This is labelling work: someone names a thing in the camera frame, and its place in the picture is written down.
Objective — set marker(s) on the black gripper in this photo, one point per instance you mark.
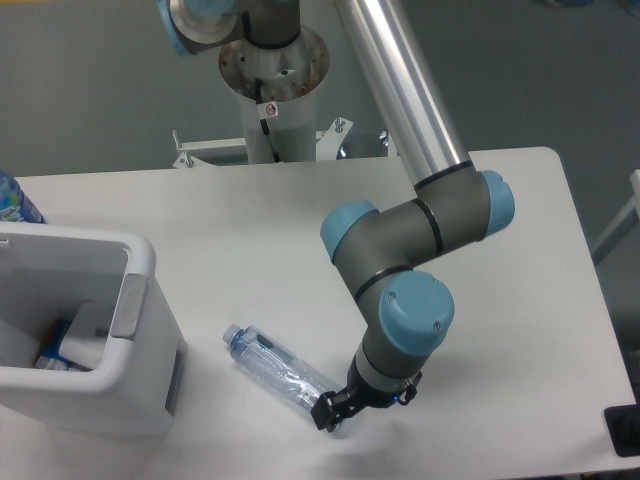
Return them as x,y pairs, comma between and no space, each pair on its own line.
332,407

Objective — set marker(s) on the white plastic trash bin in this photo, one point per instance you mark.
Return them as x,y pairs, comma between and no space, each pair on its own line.
47,272

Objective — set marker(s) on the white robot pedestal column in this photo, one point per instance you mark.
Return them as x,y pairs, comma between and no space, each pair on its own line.
279,83

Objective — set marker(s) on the white frame at right edge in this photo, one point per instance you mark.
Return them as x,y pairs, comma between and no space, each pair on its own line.
620,225

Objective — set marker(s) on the black clamp at table edge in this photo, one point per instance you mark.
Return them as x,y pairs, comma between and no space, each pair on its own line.
623,426

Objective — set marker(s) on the blue snack wrapper in bin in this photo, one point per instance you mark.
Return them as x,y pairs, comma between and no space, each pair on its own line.
48,356

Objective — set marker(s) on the white pedestal base bracket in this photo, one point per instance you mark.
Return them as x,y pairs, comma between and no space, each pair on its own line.
215,147

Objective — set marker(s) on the clear plastic water bottle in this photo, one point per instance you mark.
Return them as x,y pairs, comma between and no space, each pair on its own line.
276,367

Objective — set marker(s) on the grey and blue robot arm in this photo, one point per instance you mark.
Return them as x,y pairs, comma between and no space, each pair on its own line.
379,254

